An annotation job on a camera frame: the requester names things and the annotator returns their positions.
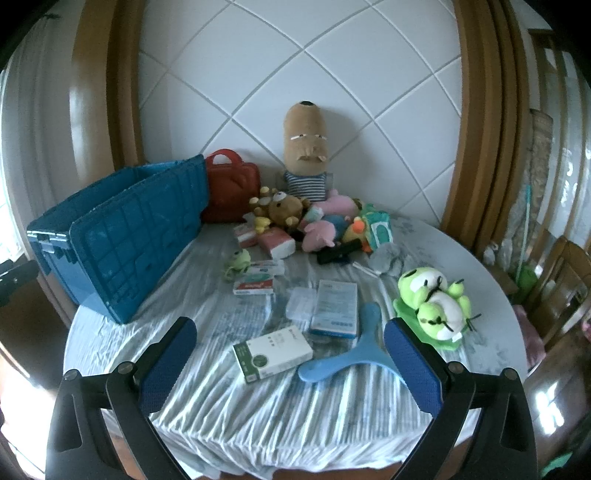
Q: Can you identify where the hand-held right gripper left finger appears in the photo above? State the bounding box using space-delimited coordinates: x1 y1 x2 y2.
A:
45 316 198 480

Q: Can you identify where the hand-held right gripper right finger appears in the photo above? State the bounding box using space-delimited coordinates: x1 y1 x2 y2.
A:
383 317 540 480

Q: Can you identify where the light green frog plush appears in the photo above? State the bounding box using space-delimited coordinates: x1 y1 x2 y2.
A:
393 267 483 354

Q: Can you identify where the blue plastic storage crate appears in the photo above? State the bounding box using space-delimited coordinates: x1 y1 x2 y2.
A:
26 154 211 325

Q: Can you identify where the small green monster plush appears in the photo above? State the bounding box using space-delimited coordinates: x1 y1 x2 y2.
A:
225 249 252 282

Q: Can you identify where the yellow plush toy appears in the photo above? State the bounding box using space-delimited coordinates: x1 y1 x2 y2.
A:
344 220 372 252

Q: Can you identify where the pink tissue pack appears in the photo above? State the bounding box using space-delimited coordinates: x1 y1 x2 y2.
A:
257 231 296 260

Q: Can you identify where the brown bear plush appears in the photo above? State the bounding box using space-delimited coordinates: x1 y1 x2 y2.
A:
254 191 315 234

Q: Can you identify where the blue plastic boomerang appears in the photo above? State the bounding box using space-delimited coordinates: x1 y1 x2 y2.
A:
298 302 402 383

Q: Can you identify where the blue and white flat box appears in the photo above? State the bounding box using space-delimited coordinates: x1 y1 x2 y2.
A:
308 279 360 340

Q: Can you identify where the white box green label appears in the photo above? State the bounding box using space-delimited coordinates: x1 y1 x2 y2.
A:
232 330 315 385

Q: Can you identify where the small red and white box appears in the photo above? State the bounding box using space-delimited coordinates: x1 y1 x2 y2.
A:
232 274 274 296

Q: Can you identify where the pink cloth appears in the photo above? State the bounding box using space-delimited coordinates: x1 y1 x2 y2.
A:
515 305 548 365

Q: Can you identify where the clear plastic case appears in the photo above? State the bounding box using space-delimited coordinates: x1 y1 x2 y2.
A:
285 287 319 321

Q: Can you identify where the small white and blue box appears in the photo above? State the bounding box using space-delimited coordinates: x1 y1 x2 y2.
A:
249 259 286 277

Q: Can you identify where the black pouch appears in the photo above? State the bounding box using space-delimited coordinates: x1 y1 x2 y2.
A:
316 240 362 265

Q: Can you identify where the white curtain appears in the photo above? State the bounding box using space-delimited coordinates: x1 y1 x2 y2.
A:
0 28 93 259

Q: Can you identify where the teal tissue pack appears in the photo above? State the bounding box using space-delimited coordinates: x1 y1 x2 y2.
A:
367 210 394 247

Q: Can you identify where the green mop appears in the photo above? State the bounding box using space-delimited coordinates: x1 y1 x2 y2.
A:
508 185 541 296

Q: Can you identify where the white and red tissue pack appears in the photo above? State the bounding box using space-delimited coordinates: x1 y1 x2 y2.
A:
233 224 259 247

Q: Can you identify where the pink pig plush blue shirt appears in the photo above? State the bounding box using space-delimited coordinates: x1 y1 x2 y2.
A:
300 215 354 252

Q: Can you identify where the wooden chair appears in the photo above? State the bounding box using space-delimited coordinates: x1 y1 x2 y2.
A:
526 235 591 342

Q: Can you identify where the red handbag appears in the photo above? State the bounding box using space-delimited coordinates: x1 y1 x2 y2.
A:
202 148 262 225

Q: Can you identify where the tall brown striped-shirt plush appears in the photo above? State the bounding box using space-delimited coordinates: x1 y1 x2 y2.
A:
279 100 334 204

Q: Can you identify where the wooden door frame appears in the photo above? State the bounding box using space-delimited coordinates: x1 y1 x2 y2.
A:
69 0 148 176
438 0 532 259

